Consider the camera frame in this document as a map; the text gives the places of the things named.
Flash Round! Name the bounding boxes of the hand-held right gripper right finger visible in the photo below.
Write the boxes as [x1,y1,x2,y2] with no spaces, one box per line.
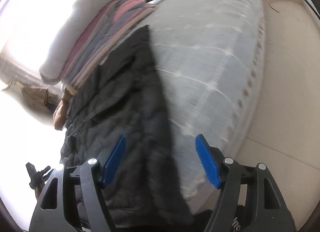
[195,134,297,232]

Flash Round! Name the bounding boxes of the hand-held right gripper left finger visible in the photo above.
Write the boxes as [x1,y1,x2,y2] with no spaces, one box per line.
[29,135,126,232]

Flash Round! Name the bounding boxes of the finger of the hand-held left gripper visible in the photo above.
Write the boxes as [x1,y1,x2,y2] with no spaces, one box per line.
[26,162,37,187]
[37,166,52,185]

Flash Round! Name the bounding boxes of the black quilted jacket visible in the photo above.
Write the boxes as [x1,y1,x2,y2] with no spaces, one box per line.
[59,24,213,232]

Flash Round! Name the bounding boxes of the brown fleece-lined coat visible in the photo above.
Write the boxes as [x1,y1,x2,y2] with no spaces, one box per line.
[53,84,78,131]

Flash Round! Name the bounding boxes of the hanging brown coat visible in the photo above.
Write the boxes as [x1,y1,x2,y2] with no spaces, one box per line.
[21,86,49,109]

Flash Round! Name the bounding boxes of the bed with grey checked sheet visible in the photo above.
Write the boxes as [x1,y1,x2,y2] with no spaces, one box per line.
[100,0,265,197]

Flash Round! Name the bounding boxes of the beige folded blanket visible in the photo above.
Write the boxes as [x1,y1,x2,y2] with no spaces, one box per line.
[72,7,158,90]

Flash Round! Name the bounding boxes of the grey-blue folded blanket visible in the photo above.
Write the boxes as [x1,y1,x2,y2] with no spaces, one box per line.
[65,0,150,82]

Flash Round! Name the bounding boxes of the mauve folded blanket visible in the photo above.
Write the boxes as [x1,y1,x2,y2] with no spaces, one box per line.
[61,4,118,77]

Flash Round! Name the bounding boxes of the stack of folded duvets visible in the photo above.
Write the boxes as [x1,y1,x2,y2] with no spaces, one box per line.
[40,0,137,84]

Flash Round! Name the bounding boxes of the pink folded blanket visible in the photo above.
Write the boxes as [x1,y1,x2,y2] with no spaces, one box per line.
[114,0,145,22]

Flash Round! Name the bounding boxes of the thin power cable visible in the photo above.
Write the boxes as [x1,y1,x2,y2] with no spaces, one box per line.
[268,0,281,13]

